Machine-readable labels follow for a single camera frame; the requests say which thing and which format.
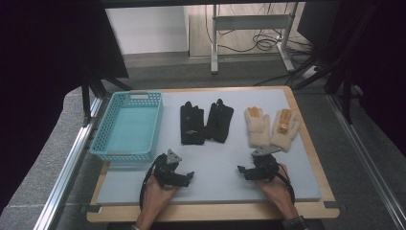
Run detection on white power strip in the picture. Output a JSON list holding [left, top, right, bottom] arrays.
[[301, 64, 319, 80]]

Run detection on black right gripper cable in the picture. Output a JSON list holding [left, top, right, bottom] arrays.
[[277, 162, 297, 206]]

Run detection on black tripod stand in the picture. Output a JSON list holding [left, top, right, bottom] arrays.
[[80, 66, 134, 127], [292, 47, 363, 126]]

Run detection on white metal desk frame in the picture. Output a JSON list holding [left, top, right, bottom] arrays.
[[210, 3, 297, 76]]

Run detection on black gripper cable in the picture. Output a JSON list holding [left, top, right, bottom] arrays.
[[139, 155, 162, 211], [277, 162, 297, 206]]

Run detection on person's right hand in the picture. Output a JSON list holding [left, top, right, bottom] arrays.
[[254, 163, 297, 216]]

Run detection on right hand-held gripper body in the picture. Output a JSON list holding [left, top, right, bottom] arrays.
[[250, 145, 282, 184]]

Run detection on grey foam mat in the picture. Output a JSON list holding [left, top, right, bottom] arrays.
[[95, 88, 323, 206]]

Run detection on tangle of black floor cables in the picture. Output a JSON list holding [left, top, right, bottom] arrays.
[[204, 3, 315, 55]]

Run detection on person's left hand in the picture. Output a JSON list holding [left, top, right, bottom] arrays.
[[141, 175, 180, 219]]

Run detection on aluminium rail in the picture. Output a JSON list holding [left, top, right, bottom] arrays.
[[326, 93, 406, 230], [33, 96, 105, 230]]

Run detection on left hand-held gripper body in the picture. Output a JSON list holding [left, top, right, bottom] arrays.
[[152, 149, 190, 190]]

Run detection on turquoise plastic basket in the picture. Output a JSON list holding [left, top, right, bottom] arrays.
[[89, 90, 165, 163]]

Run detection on dark curtain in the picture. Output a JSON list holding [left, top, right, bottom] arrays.
[[0, 0, 130, 213], [319, 0, 406, 158]]

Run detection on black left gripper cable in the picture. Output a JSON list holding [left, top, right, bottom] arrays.
[[139, 155, 162, 211]]

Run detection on cream fleece glove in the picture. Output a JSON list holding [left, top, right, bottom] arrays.
[[269, 108, 302, 153], [244, 106, 272, 149]]

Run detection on plain black glove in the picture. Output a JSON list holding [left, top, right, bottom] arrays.
[[204, 98, 235, 144]]

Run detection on black glove with white logo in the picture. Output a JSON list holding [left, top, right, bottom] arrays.
[[179, 101, 206, 146]]

